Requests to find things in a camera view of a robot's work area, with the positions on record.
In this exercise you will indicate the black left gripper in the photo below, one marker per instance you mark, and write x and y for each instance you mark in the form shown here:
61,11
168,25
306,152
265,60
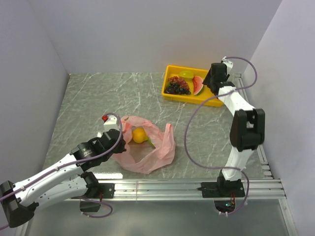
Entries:
122,147

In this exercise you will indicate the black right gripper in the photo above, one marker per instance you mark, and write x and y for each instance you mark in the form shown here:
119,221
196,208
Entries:
206,80

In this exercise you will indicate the yellow orange fruit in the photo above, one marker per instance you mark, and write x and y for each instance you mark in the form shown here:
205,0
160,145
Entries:
139,135

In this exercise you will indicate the pink plastic bag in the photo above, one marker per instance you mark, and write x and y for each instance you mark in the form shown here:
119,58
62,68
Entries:
142,158

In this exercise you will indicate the orange green mango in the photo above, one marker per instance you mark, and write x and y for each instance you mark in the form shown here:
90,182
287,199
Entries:
150,142

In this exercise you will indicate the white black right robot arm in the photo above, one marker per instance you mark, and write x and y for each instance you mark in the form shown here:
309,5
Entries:
248,125

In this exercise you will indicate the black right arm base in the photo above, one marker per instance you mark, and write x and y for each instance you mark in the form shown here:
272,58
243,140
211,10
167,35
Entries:
224,192

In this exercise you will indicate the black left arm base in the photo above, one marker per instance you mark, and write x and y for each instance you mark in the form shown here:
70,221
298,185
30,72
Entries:
92,200

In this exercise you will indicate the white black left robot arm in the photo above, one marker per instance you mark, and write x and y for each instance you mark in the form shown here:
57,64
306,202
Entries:
70,177

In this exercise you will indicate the watermelon slice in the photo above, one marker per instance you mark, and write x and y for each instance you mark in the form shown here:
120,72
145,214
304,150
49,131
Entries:
197,85

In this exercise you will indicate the yellow plastic tray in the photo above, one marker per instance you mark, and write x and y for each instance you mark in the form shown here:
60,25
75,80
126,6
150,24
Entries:
194,97

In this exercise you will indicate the red grape bunch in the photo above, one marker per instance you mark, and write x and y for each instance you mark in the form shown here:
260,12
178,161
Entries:
178,82

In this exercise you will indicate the dark purple grape bunch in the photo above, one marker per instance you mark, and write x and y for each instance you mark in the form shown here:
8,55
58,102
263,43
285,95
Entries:
177,89

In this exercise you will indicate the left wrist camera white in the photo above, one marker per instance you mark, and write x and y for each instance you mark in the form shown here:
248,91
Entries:
110,122

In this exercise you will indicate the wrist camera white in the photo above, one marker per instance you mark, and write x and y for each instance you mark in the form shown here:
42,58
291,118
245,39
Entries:
228,63
110,122

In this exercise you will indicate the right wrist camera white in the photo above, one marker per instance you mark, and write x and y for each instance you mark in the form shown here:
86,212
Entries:
228,63

